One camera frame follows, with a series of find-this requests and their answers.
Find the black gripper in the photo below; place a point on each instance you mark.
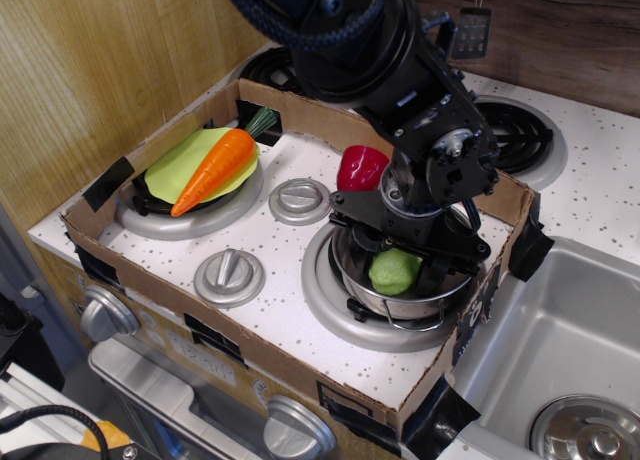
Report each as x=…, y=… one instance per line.
x=380, y=220

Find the green toy broccoli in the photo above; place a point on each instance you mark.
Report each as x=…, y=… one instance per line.
x=393, y=271

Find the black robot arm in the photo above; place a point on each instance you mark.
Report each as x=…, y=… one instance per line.
x=374, y=57

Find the front right stove burner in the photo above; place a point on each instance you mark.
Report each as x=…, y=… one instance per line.
x=335, y=308

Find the stove burner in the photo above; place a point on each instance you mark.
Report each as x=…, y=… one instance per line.
x=274, y=68
x=197, y=223
x=532, y=147
x=335, y=308

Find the red toy bell pepper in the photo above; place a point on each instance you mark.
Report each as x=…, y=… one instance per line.
x=361, y=169

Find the grey middle stove knob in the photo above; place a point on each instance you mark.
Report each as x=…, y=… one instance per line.
x=300, y=201

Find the grey stove knob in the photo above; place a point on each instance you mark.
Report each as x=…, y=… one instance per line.
x=229, y=278
x=300, y=201

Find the back right stove burner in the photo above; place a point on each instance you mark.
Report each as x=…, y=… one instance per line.
x=532, y=147

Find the grey front stove knob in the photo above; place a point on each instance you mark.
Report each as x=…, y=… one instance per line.
x=229, y=278

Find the grey toy sink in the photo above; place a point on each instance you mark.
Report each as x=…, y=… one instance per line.
x=571, y=329

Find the orange toy carrot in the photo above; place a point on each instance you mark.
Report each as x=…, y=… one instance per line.
x=225, y=159

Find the front left stove burner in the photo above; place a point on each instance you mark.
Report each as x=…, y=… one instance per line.
x=197, y=223

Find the right oven front knob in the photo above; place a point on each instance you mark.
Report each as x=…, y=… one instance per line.
x=294, y=432

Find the oven knob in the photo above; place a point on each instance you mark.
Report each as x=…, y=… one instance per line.
x=294, y=432
x=106, y=316

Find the brown cardboard fence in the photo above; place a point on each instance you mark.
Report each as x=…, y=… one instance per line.
x=274, y=344

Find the back left stove burner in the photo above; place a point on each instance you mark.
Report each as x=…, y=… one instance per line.
x=274, y=68

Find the hanging grey spatula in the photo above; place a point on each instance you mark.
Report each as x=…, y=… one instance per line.
x=472, y=32

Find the silver sink drain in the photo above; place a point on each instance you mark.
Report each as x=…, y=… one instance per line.
x=585, y=427

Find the light green plate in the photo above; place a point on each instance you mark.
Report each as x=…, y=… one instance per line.
x=168, y=176

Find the left oven front knob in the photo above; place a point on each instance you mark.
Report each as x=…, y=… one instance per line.
x=106, y=316

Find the yellow object bottom left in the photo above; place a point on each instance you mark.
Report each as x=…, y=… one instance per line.
x=114, y=437

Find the steel pan with handles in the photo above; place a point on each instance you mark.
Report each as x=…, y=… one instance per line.
x=405, y=311

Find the silver oven door handle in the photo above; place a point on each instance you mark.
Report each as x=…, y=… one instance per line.
x=182, y=415

